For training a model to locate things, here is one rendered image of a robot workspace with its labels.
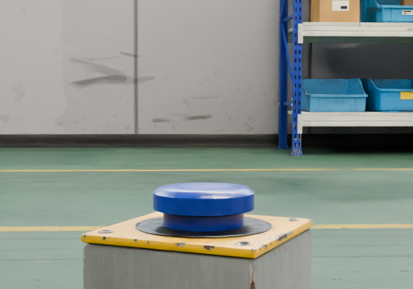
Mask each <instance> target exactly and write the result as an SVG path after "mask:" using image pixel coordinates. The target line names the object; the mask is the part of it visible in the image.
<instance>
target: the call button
mask: <svg viewBox="0 0 413 289"><path fill-rule="evenodd" d="M153 209H154V210H155V211H157V212H161V213H163V225H164V226H165V227H166V228H170V229H176V230H181V231H202V232H205V231H226V230H231V229H237V228H241V227H242V226H244V213H246V212H250V211H252V210H254V191H252V190H251V189H250V188H249V187H247V186H244V185H240V184H230V183H176V184H167V185H163V186H160V187H159V188H157V189H156V190H155V191H154V192H153Z"/></svg>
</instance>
